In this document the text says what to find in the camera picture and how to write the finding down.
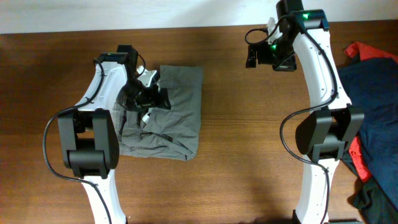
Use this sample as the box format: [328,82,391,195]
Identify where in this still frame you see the red garment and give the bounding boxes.
[343,41,398,184]

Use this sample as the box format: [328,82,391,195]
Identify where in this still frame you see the dark green garment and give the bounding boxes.
[352,178,397,224]

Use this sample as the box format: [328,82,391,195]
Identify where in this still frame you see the grey shorts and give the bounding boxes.
[111,65,203,161]

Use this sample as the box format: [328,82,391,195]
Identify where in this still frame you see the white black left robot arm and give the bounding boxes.
[56,45,171,223]

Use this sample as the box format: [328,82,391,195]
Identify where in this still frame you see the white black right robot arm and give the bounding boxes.
[246,0,364,224]

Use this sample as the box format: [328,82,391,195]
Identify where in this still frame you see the navy blue garment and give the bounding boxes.
[338,58,397,207]

